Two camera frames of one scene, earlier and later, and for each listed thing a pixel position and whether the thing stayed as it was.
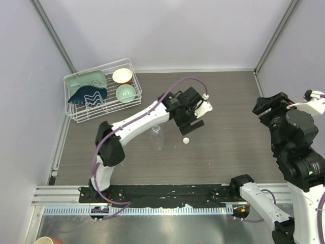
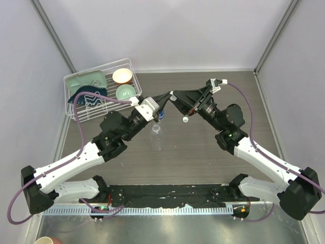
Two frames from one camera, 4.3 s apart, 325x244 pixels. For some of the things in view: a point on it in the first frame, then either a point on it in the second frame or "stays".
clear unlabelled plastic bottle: (157, 139) stays
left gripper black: (186, 128) to (161, 100)
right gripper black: (278, 102) to (194, 96)
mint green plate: (95, 79) stays
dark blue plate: (89, 95) stays
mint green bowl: (126, 93) stays
